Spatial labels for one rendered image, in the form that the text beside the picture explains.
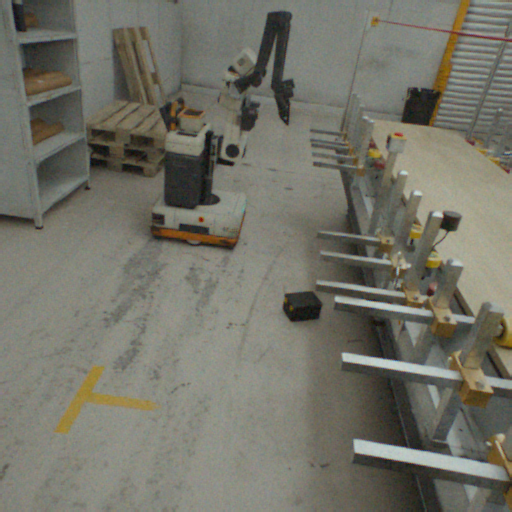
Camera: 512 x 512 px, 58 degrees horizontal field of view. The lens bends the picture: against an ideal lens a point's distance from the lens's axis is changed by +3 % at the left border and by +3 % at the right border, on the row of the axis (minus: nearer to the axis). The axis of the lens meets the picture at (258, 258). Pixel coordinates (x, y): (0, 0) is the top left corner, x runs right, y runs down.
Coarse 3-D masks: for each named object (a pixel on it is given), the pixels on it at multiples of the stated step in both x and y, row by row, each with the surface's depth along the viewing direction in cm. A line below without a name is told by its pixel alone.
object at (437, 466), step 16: (352, 448) 88; (368, 448) 87; (384, 448) 87; (400, 448) 88; (368, 464) 87; (384, 464) 86; (400, 464) 86; (416, 464) 86; (432, 464) 86; (448, 464) 86; (464, 464) 87; (480, 464) 88; (448, 480) 87; (464, 480) 86; (480, 480) 86; (496, 480) 86
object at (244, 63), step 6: (246, 48) 314; (240, 54) 302; (246, 54) 301; (252, 54) 305; (234, 60) 304; (240, 60) 303; (246, 60) 302; (252, 60) 303; (234, 66) 305; (240, 66) 304; (246, 66) 304; (252, 66) 304; (240, 72) 306; (246, 72) 306; (252, 72) 306
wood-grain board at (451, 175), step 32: (384, 128) 380; (416, 128) 395; (384, 160) 296; (416, 160) 302; (448, 160) 311; (480, 160) 321; (448, 192) 250; (480, 192) 257; (480, 224) 214; (448, 256) 179; (480, 256) 183; (480, 288) 160
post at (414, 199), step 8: (416, 192) 168; (408, 200) 172; (416, 200) 169; (408, 208) 171; (416, 208) 171; (408, 216) 172; (408, 224) 174; (400, 232) 176; (408, 232) 176; (400, 240) 177; (392, 248) 183; (400, 248) 179; (392, 256) 181; (400, 256) 181; (384, 280) 188; (392, 280) 186
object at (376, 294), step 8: (320, 280) 159; (320, 288) 157; (328, 288) 157; (336, 288) 157; (344, 288) 156; (352, 288) 157; (360, 288) 157; (368, 288) 158; (376, 288) 158; (360, 296) 157; (368, 296) 157; (376, 296) 157; (384, 296) 157; (392, 296) 156; (400, 296) 156; (424, 296) 158
